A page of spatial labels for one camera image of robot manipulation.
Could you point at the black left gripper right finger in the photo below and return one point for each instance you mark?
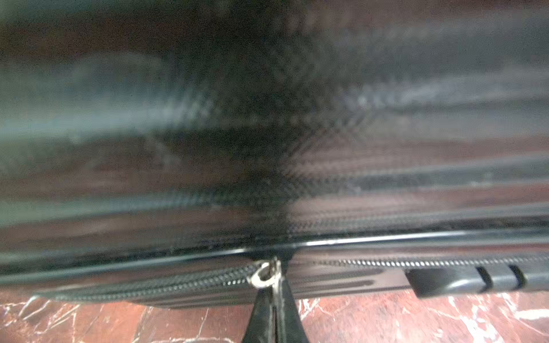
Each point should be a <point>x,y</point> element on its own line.
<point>288,325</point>

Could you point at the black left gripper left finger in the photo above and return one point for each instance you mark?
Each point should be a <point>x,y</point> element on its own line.
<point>261,326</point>

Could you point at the black hard-shell suitcase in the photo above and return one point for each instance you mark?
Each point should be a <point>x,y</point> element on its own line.
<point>165,152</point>

